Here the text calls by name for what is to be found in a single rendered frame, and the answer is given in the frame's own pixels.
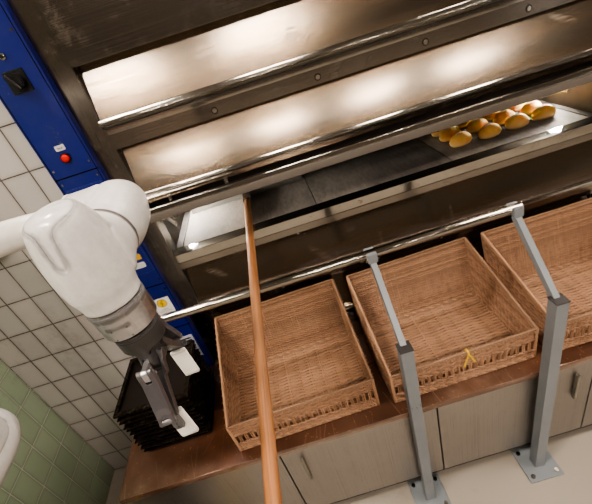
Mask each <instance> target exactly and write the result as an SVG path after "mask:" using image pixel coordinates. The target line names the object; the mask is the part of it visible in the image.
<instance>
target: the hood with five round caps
mask: <svg viewBox="0 0 592 504"><path fill-rule="evenodd" d="M35 1H36V3H37V4H38V6H39V8H40V10H41V12H42V14H43V15H44V17H45V19H46V21H47V23H48V25H49V26H50V28H51V30H52V32H53V34H54V36H55V37H56V39H57V41H58V43H59V45H60V47H61V48H62V50H63V52H64V54H65V56H66V58H67V60H68V61H69V63H70V65H71V67H72V68H74V67H77V66H80V65H84V64H87V63H90V62H93V61H96V60H99V59H102V58H105V57H108V56H111V55H114V54H117V53H120V52H123V51H126V50H129V49H132V48H135V47H138V46H141V45H144V44H147V43H150V42H153V41H156V40H159V39H162V38H165V37H168V36H171V35H174V34H178V33H181V32H184V31H187V30H190V29H193V28H196V27H199V26H202V25H205V24H208V23H211V22H214V21H217V20H220V19H223V18H226V17H229V16H232V15H235V14H238V13H241V12H244V11H247V10H250V9H253V8H256V7H259V6H262V5H265V4H268V3H271V2H275V1H278V0H35Z"/></svg>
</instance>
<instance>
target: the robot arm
mask: <svg viewBox="0 0 592 504"><path fill-rule="evenodd" d="M150 215H151V210H150V207H149V204H148V200H147V197H146V194H145V192H144V191H143V190H142V189H141V188H140V187H139V186H138V185H136V184H135V183H133V182H130V181H127V180H122V179H115V180H108V181H105V182H103V183H101V184H96V185H93V186H91V187H89V188H86V189H83V190H80V191H77V192H74V193H71V194H67V195H64V196H63V197H62V199H61V200H57V201H54V202H52V203H50V204H48V205H46V206H44V207H42V208H41V209H39V210H38V211H36V212H35V213H30V214H26V215H23V216H19V217H15V218H12V219H8V220H5V221H1V222H0V258H2V257H4V256H7V255H10V254H12V253H15V252H18V251H21V250H24V249H27V250H28V252H29V254H30V256H31V258H32V260H33V261H34V263H35V265H36V266H37V268H38V269H39V271H40V272H41V274H42V275H43V276H44V278H45V279H46V280H47V282H48V283H49V284H50V285H51V286H52V288H53V289H54V290H55V291H56V292H57V293H58V294H59V295H60V296H61V297H62V298H63V299H64V300H65V301H66V302H67V303H68V304H69V305H71V306H73V307H74V308H76V309H78V310H79V311H81V312H82V313H83V314H84V315H85V316H86V318H87V320H88V321H89V322H91V323H92V324H93V325H94V327H95V328H96V329H97V330H98V331H99V332H100V334H101V335H102V336H103V337H104V338H105V339H106V340H108V341H111V342H115V343H116V345H117V346H118V347H119V348H120V349H121V351H122V352H123V353H124V354H126V355H128V356H133V357H137V358H138V360H139V362H140V364H141V366H142V370H141V371H140V372H137V373H136V379H137V380H138V382H139V383H140V384H141V386H142V387H143V390H144V392H145V394H146V396H147V399H148V401H149V403H150V405H151V408H152V410H153V412H154V414H155V417H156V419H157V421H158V423H159V426H160V427H161V428H162V427H165V426H168V425H170V424H172V425H173V427H174V428H175V429H176V430H177V431H178V432H179V433H180V434H181V435H182V437H185V436H187V435H190V434H193V433H195V432H198V431H199V428H198V426H197V425H196V424H195V423H194V421H193V420H192V419H191V418H190V416H189V415H188V414H187V413H186V411H185V410H184V409H183V408H182V406H177V403H176V399H175V396H174V393H173V390H172V387H171V384H170V381H169V377H168V372H169V368H168V364H167V361H166V355H167V351H172V352H171V353H170V355H171V356H172V358H173V359H174V360H175V362H176V363H177V364H178V366H179V367H180V369H181V370H182V371H183V373H184V374H185V375H186V376H188V375H191V374H193V373H196V372H199V371H200V368H199V367H198V366H197V364H196V363H195V361H194V360H193V358H192V357H191V355H190V354H189V353H188V351H187V350H186V348H185V347H183V346H186V345H187V341H186V339H184V340H182V341H181V340H180V339H181V338H182V337H183V336H182V333H181V332H180V331H178V330H177V329H175V328H174V327H172V326H171V325H169V324H168V323H166V322H165V321H164V320H163V319H162V317H161V316H160V315H158V314H157V313H156V311H157V306H156V303H155V302H154V300H153V299H152V297H151V296H150V294H149V293H148V291H147V290H146V289H145V286H144V285H143V283H142V282H141V281H140V280H139V278H138V276H137V274H136V271H135V270H136V268H137V258H136V254H137V249H138V247H139V246H140V245H141V243H142V242H143V240H144V238H145V235H146V233H147V230H148V226H149V222H150ZM173 350H174V351H173ZM160 367H162V370H161V371H158V372H157V371H156V370H154V369H158V368H160ZM20 437H21V428H20V423H19V420H18V419H17V418H16V416H15V415H13V414H12V413H11V412H9V411H7V410H5V409H2V408H0V487H1V485H2V483H3V481H4V479H5V477H6V475H7V473H8V471H9V469H10V467H11V465H12V463H13V460H14V458H15V455H16V453H17V450H18V447H19V443H20Z"/></svg>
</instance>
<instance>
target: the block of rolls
mask: <svg viewBox="0 0 592 504"><path fill-rule="evenodd" d="M517 111H520V113H519V114H515V112H517ZM555 113H556V108H555V107H554V106H553V105H550V104H543V105H542V104H541V103H540V102H539V101H532V102H527V103H524V104H521V105H518V106H515V107H512V108H508V109H505V110H502V111H499V112H496V113H493V114H490V115H487V116H483V117H482V118H477V119H474V120H471V121H468V122H465V123H462V124H459V125H456V127H455V126H452V127H449V128H446V129H443V130H440V131H439V132H434V133H431V135H432V136H433V137H439V140H440V141H441V142H447V141H450V142H449V144H450V146H451V147H454V148H455V147H461V146H464V145H467V144H468V143H470V142H471V140H472V136H471V134H472V133H478V137H479V139H489V138H493V137H495V136H497V135H499V134H500V132H501V127H500V125H503V124H505V128H506V129H508V130H513V129H518V128H521V127H524V126H526V125H527V124H528V123H529V117H528V116H531V118H532V120H534V121H537V120H544V119H548V118H550V117H552V116H554V115H555ZM490 120H493V123H488V121H490ZM463 128H466V131H467V132H466V131H460V129H463Z"/></svg>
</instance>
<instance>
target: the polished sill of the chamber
mask: <svg viewBox="0 0 592 504"><path fill-rule="evenodd" d="M591 132H592V117H588V118H585V119H582V120H579V121H576V122H573V123H570V124H566V125H563V126H560V127H557V128H554V129H551V130H548V131H545V132H541V133H538V134H535V135H532V136H529V137H526V138H523V139H519V140H516V141H513V142H510V143H507V144H504V145H501V146H497V147H494V148H491V149H488V150H485V151H482V152H479V153H476V154H472V155H469V156H466V157H463V158H460V159H457V160H454V161H450V162H447V163H444V164H441V165H438V166H435V167H432V168H429V169H425V170H422V171H419V172H416V173H413V174H410V175H407V176H403V177H400V178H397V179H394V180H391V181H388V182H385V183H382V184H378V185H375V186H372V187H369V188H366V189H363V190H360V191H356V192H353V193H350V194H347V195H344V196H341V197H338V198H335V199H331V200H328V201H325V202H322V203H319V204H316V205H313V206H309V207H306V208H303V209H300V210H297V211H294V212H291V213H288V214H284V215H281V216H278V217H275V218H272V219H269V220H266V221H262V222H259V223H256V224H253V232H254V240H255V239H258V238H261V237H265V236H268V235H271V234H274V233H277V232H280V231H283V230H287V229H290V228H293V227H296V226H299V225H302V224H305V223H309V222H312V221H315V220H318V219H321V218H324V217H327V216H331V215H334V214H337V213H340V212H343V211H346V210H349V209H353V208H356V207H359V206H362V205H365V204H368V203H371V202H375V201H378V200H381V199H384V198H387V197H390V196H393V195H397V194H400V193H403V192H406V191H409V190H412V189H415V188H419V187H422V186H425V185H428V184H431V183H434V182H437V181H440V180H444V179H447V178H450V177H453V176H456V175H459V174H462V173H466V172H469V171H472V170H475V169H478V168H481V167H484V166H488V165H491V164H494V163H497V162H500V161H503V160H506V159H510V158H513V157H516V156H519V155H522V154H525V153H528V152H532V151H535V150H538V149H541V148H544V147H547V146H550V145H554V144H557V143H560V142H563V141H566V140H569V139H572V138H576V137H579V136H582V135H585V134H588V133H591ZM243 243H246V229H245V227H244V228H241V229H237V230H234V231H231V232H228V233H225V234H222V235H219V236H215V237H212V238H209V239H206V240H203V241H200V242H197V243H193V244H190V245H187V246H184V247H181V248H178V249H176V253H175V258H176V260H177V262H178V263H179V264H180V263H183V262H186V261H189V260H192V259H195V258H199V257H202V256H205V255H208V254H211V253H214V252H217V251H221V250H224V249H227V248H230V247H233V246H236V245H239V244H243Z"/></svg>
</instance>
